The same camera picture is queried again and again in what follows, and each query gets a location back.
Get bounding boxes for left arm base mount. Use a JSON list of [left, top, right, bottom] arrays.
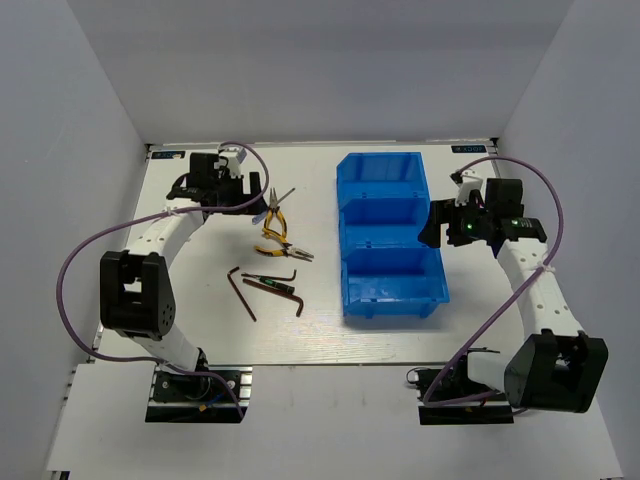
[[145, 367, 252, 424]]

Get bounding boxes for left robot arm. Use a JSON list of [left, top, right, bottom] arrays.
[[100, 143, 266, 399]]

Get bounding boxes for large brown hex key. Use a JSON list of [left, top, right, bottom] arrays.
[[243, 278, 304, 318]]

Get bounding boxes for blue bottom storage bin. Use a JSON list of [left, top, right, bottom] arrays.
[[341, 245, 450, 319]]

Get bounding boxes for corner label sticker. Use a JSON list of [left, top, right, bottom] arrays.
[[151, 150, 185, 160], [451, 145, 487, 154]]

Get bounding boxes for yellow-handled pliers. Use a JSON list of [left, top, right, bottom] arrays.
[[254, 246, 314, 262], [262, 188, 291, 247]]

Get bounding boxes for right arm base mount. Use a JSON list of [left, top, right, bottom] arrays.
[[405, 367, 517, 426]]

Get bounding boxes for blue top storage bin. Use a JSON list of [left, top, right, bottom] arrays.
[[336, 152, 429, 208]]

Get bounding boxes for right corner label sticker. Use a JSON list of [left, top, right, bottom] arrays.
[[451, 145, 487, 154]]

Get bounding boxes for blue storage bin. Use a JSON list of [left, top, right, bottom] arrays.
[[341, 245, 450, 319], [336, 152, 429, 208], [339, 196, 430, 255]]

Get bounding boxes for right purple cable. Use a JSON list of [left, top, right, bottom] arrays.
[[422, 155, 565, 417]]

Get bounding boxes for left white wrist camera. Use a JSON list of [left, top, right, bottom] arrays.
[[218, 146, 246, 178]]

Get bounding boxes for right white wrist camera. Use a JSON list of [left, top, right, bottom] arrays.
[[450, 168, 484, 206]]

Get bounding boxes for thin brown hex key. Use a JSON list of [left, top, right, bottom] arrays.
[[241, 269, 297, 283]]

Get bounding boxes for left corner label sticker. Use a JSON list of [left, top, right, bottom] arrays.
[[151, 150, 185, 160]]

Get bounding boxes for green black screwdriver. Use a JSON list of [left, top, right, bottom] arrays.
[[259, 278, 295, 294]]

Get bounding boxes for blue middle storage bin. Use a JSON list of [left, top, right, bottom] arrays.
[[339, 196, 430, 255]]

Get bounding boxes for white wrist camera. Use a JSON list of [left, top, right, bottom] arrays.
[[218, 146, 246, 178], [450, 168, 484, 206]]

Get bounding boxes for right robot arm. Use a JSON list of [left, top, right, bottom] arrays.
[[419, 170, 608, 413]]

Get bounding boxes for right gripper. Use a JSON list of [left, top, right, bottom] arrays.
[[418, 194, 493, 248]]

